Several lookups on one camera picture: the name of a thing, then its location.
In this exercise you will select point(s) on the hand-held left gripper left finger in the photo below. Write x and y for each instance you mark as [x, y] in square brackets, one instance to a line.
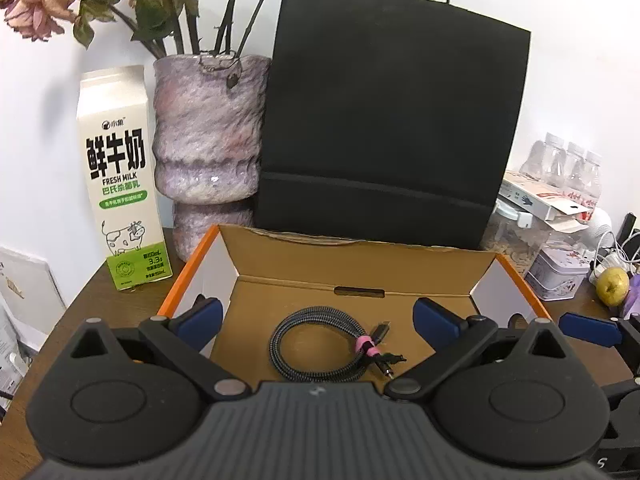
[200, 322]

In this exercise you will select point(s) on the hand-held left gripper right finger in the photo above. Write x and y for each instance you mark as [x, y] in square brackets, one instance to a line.
[435, 322]

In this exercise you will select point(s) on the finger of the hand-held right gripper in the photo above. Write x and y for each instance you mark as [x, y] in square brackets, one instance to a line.
[590, 327]
[622, 392]

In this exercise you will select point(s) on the orange cardboard box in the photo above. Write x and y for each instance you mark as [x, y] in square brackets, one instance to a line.
[300, 270]

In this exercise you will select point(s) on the yellow green pear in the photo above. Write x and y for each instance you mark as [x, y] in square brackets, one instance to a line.
[612, 286]

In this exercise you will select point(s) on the purple tissue pack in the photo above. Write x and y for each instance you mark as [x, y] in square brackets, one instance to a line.
[632, 300]

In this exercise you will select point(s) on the small printed tin box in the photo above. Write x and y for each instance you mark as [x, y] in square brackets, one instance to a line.
[555, 275]

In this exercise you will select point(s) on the white round device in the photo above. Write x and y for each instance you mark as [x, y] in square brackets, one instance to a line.
[600, 225]

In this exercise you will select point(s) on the clear glass storage jar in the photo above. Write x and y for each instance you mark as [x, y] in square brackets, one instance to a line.
[510, 245]

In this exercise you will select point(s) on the flat white carton box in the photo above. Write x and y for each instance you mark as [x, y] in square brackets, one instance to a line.
[540, 195]

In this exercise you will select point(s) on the clear plastic water bottle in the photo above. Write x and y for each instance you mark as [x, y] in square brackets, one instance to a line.
[590, 180]
[542, 160]
[570, 170]

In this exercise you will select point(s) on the white green milk carton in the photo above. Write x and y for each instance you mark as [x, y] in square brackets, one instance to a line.
[120, 185]

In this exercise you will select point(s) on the white board panel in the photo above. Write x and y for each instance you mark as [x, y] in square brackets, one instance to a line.
[30, 290]

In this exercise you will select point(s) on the purple mottled ceramic vase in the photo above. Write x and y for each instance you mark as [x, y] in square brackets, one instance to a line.
[205, 135]

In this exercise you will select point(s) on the black paper bag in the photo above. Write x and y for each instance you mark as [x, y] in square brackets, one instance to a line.
[390, 110]

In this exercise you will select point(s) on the dried pink flowers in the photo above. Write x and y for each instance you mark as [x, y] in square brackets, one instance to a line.
[40, 5]

